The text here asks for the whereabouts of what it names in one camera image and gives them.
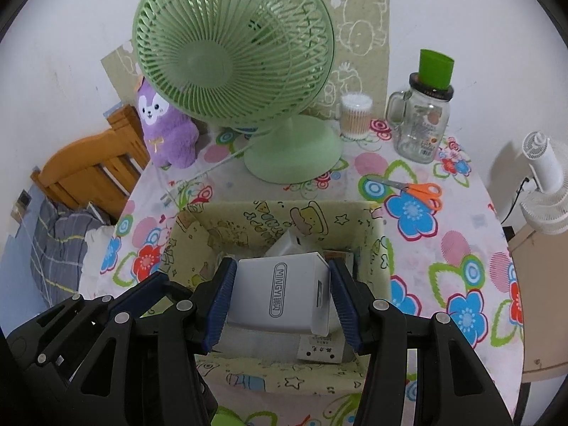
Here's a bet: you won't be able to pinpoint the black fan cable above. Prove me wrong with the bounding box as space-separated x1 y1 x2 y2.
499 177 531 225

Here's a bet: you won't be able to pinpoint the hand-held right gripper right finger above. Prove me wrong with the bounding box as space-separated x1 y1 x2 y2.
327 257 515 426

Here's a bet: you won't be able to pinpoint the purple plush toy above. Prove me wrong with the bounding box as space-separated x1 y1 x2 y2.
135 77 199 169

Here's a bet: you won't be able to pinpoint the printed fabric storage box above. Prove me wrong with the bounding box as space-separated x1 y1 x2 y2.
160 200 393 398

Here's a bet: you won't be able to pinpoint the white box with grey label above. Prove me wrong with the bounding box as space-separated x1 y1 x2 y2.
226 252 331 335

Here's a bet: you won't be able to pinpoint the floral tablecloth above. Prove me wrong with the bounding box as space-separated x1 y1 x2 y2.
82 118 526 426

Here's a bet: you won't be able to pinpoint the white fan cable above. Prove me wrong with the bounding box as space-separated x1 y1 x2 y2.
162 135 258 207

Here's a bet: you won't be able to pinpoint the cotton swab container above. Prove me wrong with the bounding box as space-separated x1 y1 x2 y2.
339 94 372 140

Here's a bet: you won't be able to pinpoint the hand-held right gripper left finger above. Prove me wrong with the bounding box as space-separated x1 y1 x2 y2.
66 257 238 426

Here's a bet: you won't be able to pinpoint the grey plaid blanket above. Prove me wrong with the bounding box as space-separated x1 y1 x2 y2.
18 197 107 307

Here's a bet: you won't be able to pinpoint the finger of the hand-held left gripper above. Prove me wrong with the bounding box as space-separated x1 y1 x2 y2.
111 272 191 320
9 294 114 342

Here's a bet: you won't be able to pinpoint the white clip fan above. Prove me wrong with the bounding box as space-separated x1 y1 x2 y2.
519 131 568 235

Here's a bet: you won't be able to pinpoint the green desk fan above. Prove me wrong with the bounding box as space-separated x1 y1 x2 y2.
132 0 343 185

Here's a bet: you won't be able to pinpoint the orange handled scissors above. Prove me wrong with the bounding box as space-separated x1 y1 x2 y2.
366 176 444 212

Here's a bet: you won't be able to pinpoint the green plastic cup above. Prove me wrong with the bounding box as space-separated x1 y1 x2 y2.
417 49 455 91

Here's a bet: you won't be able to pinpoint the glass mug jar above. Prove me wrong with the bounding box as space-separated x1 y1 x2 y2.
385 72 456 163

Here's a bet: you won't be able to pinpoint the beige printed wall cloth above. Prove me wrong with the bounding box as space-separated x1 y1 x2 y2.
101 0 392 120

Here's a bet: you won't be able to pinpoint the small plain white box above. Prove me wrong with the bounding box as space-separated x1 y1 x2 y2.
265 228 329 260

